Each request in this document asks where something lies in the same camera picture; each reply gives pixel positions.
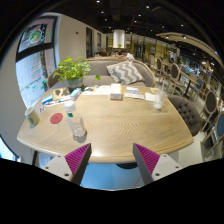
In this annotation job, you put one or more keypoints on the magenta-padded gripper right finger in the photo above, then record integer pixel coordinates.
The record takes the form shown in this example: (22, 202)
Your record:
(147, 159)

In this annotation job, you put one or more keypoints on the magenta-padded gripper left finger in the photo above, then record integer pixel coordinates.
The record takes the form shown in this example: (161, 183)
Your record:
(77, 159)

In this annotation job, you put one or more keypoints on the clear plastic water bottle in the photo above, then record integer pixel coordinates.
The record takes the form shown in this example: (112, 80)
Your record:
(75, 124)

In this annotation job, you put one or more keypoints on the flat round red coaster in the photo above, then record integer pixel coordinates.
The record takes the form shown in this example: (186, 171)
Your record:
(56, 118)

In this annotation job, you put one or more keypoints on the grey tufted chair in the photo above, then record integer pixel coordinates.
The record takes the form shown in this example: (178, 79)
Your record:
(185, 111)

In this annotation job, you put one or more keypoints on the white pen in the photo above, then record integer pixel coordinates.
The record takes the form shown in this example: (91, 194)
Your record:
(60, 100)

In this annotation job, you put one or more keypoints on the pill blister pack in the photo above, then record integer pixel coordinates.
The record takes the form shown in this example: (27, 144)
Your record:
(42, 108)

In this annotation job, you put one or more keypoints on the white paper cup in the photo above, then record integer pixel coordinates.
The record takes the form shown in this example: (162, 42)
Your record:
(32, 116)

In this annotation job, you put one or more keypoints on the small blue white carton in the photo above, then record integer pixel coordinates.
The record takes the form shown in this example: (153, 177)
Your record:
(75, 93)

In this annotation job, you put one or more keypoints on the flat blue white box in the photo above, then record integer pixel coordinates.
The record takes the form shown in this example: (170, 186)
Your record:
(47, 99)

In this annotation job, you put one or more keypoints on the stack of leaflets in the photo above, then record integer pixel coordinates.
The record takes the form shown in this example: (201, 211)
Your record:
(134, 93)

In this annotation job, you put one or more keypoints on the printed paper sheet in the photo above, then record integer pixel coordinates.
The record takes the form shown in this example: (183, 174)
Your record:
(100, 90)

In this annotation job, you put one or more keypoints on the white rectangular box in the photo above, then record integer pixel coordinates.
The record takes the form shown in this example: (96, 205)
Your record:
(116, 91)

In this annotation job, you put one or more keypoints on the group of round-backed chairs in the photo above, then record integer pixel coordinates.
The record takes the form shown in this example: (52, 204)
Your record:
(210, 103)

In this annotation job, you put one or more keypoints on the green potted plant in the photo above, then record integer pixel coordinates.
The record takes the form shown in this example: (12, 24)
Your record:
(72, 70)

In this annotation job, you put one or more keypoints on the grey chevron pillow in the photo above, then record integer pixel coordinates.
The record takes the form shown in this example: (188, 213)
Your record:
(125, 72)

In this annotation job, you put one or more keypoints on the grey curved sofa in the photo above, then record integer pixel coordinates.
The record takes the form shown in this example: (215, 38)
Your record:
(100, 68)

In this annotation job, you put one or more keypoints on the window with colourful decals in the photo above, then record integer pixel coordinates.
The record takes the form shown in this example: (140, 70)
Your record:
(35, 66)

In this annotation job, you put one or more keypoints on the person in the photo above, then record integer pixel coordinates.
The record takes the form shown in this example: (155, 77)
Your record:
(127, 55)

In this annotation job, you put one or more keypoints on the white cylindrical pillar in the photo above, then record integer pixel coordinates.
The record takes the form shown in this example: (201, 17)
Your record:
(118, 38)

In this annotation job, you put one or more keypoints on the group of ceiling lights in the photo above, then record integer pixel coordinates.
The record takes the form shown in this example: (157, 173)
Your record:
(147, 6)

